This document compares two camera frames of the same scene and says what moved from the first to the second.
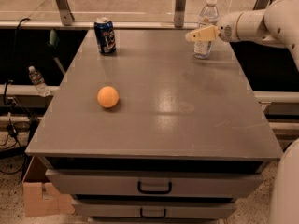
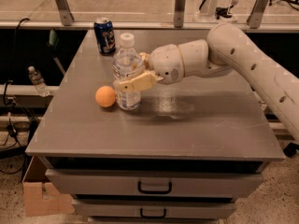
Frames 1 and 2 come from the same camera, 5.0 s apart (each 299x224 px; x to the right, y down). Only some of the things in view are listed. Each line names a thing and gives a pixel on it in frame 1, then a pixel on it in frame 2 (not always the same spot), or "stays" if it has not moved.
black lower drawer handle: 152,217 stays
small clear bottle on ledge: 38,81 stays
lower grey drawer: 155,209 stays
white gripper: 226,31 → 163,63
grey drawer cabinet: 187,138 stays
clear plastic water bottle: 208,17 → 127,63
